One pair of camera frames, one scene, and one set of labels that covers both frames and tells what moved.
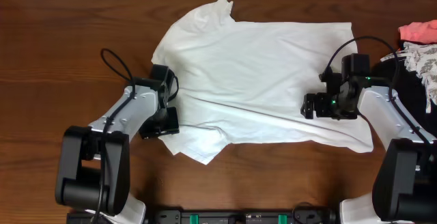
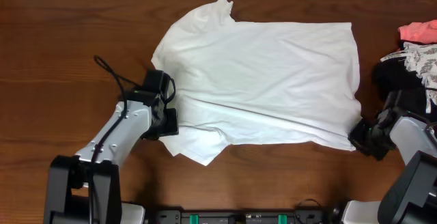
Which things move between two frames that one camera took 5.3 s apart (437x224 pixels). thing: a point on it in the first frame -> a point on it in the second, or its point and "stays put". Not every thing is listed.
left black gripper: (169, 121) stays put
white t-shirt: (249, 80) stays put
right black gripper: (310, 105) -> (360, 139)
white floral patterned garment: (422, 60) stays put
